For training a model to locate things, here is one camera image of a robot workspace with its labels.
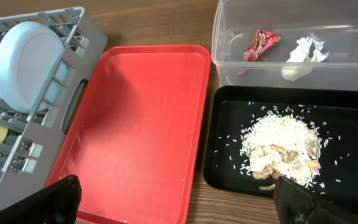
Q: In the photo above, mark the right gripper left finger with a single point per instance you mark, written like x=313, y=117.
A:
x=56, y=204

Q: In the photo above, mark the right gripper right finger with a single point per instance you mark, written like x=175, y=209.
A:
x=295, y=204

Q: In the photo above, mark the rice and nut scraps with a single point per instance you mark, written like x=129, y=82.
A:
x=315, y=146

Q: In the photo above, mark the white tissue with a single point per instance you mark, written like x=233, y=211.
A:
x=308, y=50

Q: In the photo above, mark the light blue round plate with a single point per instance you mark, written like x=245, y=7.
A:
x=28, y=53

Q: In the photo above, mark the red snack wrapper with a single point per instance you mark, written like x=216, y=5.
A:
x=263, y=40

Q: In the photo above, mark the grey plastic dishwasher rack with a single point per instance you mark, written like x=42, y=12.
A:
x=34, y=140

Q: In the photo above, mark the black plastic tray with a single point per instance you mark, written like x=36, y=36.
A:
x=332, y=113

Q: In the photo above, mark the red plastic tray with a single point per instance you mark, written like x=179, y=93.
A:
x=134, y=138

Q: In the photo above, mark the clear plastic bin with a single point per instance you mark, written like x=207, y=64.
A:
x=335, y=22

